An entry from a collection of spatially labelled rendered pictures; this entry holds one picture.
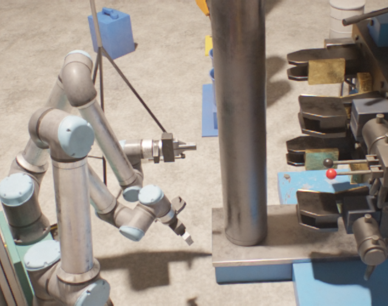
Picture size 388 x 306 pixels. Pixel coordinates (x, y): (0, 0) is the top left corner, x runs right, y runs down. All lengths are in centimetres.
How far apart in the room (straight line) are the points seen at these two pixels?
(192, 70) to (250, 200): 230
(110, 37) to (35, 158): 257
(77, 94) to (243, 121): 68
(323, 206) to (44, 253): 114
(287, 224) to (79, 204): 137
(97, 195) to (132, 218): 16
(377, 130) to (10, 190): 149
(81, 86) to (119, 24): 282
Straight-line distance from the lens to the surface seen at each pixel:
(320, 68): 255
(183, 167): 361
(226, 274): 283
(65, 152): 174
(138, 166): 263
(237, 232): 278
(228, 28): 220
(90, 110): 231
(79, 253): 196
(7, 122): 447
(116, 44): 508
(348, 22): 204
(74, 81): 227
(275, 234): 289
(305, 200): 250
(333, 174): 190
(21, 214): 255
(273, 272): 284
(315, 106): 222
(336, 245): 285
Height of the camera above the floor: 212
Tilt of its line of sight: 34 degrees down
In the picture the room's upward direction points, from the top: 5 degrees counter-clockwise
